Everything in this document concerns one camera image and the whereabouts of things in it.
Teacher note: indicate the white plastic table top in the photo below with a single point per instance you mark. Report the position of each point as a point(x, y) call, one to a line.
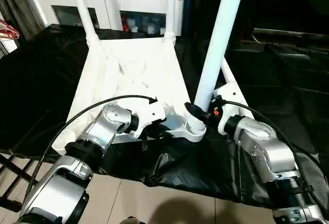
point(128, 75)

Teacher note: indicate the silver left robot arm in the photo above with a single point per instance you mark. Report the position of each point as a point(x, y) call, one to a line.
point(97, 136)

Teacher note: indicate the white plastic table leg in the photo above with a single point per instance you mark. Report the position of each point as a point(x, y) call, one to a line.
point(83, 8)
point(229, 77)
point(170, 8)
point(218, 39)

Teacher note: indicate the black plastic table mat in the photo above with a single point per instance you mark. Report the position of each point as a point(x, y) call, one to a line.
point(288, 80)

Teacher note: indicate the black metal stand leg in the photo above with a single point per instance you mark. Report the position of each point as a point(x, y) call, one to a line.
point(20, 178)

